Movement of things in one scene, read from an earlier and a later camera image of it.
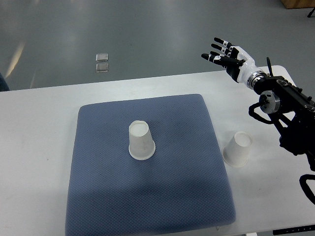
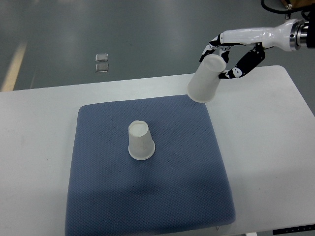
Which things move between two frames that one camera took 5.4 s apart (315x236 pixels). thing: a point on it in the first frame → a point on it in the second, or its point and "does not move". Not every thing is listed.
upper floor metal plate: x=102 y=57 does not move
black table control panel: x=294 y=230 does not move
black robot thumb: x=224 y=60 → x=250 y=61
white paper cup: x=235 y=154 → x=203 y=85
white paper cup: x=141 y=144 does not move
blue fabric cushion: x=184 y=185 does not move
